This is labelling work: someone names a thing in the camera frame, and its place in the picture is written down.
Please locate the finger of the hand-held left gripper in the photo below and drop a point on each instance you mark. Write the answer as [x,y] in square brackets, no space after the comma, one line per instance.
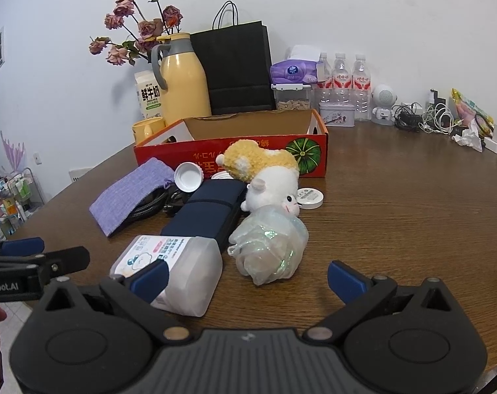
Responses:
[23,246]
[70,259]

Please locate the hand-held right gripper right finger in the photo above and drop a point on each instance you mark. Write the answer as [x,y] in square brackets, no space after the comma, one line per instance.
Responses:
[347,281]

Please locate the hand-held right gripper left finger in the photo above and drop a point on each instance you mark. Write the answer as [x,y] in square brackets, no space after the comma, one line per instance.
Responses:
[152,280]

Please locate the purple knitted pouch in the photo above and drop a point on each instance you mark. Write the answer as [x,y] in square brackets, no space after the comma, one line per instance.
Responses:
[125,197]

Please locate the translucent mesh bath pouf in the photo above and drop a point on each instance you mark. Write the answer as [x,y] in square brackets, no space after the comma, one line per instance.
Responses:
[269,246]

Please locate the navy fabric case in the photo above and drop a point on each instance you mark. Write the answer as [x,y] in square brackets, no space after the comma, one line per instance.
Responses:
[207,213]

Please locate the white round lid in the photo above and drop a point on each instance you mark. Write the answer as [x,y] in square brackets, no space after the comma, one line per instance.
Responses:
[311,198]

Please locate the large white bottle cap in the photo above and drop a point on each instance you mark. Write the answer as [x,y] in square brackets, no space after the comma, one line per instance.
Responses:
[187,177]

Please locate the yellow and white plush toy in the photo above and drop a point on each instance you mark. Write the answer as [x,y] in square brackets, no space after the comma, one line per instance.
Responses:
[269,180]

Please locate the red cardboard box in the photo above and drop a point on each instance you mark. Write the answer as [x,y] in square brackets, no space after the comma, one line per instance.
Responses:
[183,154]

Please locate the metal storage rack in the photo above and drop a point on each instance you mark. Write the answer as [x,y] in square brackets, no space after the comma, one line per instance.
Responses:
[14,201]

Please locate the yellow mug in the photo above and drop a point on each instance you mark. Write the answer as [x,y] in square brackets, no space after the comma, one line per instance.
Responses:
[148,129]

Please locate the small printed tin box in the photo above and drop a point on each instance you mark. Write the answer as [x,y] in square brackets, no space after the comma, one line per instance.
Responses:
[336,114]

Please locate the white robot toy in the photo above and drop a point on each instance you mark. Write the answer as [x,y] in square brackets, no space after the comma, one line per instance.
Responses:
[384,102]

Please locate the white milk carton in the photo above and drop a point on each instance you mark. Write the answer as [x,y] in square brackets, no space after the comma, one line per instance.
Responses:
[150,94]

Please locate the clear plastic food container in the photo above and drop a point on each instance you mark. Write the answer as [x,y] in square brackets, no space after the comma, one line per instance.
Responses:
[291,102]

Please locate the crumpled white tissue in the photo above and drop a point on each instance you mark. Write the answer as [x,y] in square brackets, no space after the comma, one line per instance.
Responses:
[470,137]

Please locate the clear water bottle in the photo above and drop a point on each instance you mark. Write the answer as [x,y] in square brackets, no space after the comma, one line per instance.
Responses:
[324,84]
[343,84]
[362,90]

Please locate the yellow thermos jug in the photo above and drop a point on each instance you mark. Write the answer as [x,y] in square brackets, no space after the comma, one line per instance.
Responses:
[183,86]

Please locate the black charger stand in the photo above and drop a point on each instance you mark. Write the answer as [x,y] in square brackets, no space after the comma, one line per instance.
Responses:
[436,98]

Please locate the colourful snack packet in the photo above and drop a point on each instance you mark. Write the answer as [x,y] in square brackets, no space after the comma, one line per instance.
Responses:
[472,111]

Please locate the purple tissue pack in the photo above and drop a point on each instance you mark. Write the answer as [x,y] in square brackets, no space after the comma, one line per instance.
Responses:
[293,72]

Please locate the black paper bag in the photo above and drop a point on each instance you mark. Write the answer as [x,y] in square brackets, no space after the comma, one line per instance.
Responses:
[232,69]

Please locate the dried pink flower bouquet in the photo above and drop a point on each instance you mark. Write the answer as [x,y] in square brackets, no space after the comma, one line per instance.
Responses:
[150,28]

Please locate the white wall socket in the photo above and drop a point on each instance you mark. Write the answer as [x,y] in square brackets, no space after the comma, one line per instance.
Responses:
[37,158]

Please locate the purple wall decoration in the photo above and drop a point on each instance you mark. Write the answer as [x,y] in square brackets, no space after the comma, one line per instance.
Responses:
[12,152]

